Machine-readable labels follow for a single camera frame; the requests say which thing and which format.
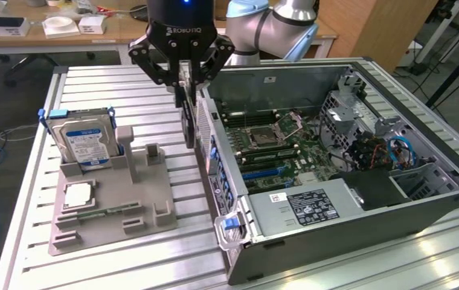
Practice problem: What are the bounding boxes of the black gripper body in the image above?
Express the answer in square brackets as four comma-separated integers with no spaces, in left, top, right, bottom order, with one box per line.
[146,0,218,66]

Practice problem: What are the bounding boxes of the green graphics card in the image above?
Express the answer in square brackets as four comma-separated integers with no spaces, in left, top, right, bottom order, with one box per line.
[177,59,201,149]

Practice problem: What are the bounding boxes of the black dome object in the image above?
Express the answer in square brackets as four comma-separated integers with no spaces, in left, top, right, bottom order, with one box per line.
[129,4,149,21]

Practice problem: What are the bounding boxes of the cardboard box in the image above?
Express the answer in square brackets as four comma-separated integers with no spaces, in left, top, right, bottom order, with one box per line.
[214,0,231,21]

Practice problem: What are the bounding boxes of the black RAM slot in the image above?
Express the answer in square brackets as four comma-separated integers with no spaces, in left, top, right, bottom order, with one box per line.
[235,144,297,155]
[237,149,301,161]
[221,108,275,117]
[224,114,279,123]
[227,117,281,127]
[223,111,277,120]

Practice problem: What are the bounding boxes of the small white box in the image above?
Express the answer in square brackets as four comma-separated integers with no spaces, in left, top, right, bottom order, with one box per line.
[78,16,106,34]

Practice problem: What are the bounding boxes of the metal socket cover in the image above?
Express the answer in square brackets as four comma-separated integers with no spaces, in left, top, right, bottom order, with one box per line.
[273,111,308,137]

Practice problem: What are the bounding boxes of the CPU socket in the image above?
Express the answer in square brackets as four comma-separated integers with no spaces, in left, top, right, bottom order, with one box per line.
[248,126,283,149]

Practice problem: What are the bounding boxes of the blue disk carrier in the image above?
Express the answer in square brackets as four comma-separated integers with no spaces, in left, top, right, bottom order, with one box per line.
[37,105,118,158]

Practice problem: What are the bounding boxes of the silver hard disk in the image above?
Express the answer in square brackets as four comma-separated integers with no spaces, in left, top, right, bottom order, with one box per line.
[49,113,116,169]

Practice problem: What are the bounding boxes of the wooden desk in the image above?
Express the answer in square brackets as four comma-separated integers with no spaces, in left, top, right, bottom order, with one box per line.
[0,0,340,57]

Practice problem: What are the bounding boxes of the black office chair base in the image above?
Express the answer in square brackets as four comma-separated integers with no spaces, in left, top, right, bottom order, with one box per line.
[2,54,60,88]

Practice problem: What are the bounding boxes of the perforated metal disk bay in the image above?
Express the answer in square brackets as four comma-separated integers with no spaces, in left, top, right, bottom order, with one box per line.
[316,89,379,143]

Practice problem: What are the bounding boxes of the green motherboard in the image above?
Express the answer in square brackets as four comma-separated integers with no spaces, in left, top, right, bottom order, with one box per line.
[217,102,345,196]

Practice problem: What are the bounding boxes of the white box with black lid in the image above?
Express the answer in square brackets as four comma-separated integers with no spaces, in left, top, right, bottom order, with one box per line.
[0,16,32,37]

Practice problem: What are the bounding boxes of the blue expansion slot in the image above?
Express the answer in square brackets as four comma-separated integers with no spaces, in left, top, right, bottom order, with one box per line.
[240,168,285,179]

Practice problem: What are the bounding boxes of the wooden cabinet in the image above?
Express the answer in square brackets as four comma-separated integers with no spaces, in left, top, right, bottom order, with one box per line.
[317,0,441,73]

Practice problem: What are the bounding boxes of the silver chipset heat sink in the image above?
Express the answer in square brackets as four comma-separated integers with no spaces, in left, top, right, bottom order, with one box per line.
[295,173,321,185]

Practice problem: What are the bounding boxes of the silver CPU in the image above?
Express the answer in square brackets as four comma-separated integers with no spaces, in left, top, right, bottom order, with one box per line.
[62,183,94,209]

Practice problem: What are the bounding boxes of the white floor box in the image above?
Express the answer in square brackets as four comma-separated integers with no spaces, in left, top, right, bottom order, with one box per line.
[397,40,423,69]

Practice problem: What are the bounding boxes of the black power adapter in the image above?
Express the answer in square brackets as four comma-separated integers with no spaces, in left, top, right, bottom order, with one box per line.
[409,62,429,76]

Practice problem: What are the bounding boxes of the green RAM stick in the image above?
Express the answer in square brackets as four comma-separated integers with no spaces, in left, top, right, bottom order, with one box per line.
[61,207,140,221]

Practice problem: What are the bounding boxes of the grey power supply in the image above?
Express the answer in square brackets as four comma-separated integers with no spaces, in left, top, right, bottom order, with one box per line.
[247,178,367,239]

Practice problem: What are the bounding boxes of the blue case latch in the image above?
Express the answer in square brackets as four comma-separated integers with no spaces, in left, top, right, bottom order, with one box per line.
[220,217,240,232]

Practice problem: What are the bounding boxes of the grey parts rack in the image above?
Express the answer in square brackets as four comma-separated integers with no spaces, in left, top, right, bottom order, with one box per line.
[48,126,178,257]

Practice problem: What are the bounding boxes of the black plastic shroud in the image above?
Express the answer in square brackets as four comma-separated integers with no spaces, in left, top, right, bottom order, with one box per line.
[340,168,412,211]

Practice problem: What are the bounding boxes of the black stand pole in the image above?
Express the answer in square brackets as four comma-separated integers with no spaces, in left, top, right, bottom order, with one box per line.
[425,18,459,109]

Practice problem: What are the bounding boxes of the grey metal disk bay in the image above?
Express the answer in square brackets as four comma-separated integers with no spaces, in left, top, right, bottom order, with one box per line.
[388,163,458,202]

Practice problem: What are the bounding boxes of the open black PC case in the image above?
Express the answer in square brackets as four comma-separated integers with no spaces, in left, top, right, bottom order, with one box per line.
[193,59,459,286]

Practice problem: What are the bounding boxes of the grey floor cable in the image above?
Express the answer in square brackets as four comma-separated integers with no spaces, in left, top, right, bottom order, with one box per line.
[0,123,40,141]

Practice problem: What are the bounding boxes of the red wire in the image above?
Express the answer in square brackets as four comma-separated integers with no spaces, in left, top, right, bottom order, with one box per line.
[368,144,381,169]

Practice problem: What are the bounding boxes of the white table frame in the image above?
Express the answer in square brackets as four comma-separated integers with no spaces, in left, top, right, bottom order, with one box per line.
[413,0,459,85]

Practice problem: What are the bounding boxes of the blue wire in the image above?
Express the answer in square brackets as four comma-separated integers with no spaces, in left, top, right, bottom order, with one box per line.
[387,136,417,166]

